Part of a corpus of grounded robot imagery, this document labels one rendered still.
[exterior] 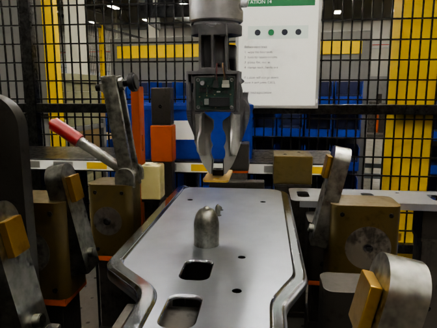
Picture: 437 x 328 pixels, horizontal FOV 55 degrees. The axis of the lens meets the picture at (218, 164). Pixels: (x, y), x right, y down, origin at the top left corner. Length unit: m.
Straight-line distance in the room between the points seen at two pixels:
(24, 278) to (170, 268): 0.16
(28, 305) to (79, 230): 0.14
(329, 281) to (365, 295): 0.24
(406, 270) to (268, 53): 0.98
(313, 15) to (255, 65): 0.20
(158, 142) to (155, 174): 0.23
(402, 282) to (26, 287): 0.29
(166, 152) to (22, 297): 0.62
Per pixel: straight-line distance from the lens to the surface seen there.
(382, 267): 0.25
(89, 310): 1.05
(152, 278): 0.46
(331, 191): 0.58
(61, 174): 0.50
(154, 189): 0.74
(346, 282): 0.49
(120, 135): 0.65
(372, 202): 0.60
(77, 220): 0.51
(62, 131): 0.70
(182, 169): 0.99
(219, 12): 0.58
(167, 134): 0.94
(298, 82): 1.18
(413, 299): 0.24
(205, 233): 0.52
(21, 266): 0.39
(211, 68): 0.56
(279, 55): 1.18
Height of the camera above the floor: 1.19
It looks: 10 degrees down
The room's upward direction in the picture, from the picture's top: straight up
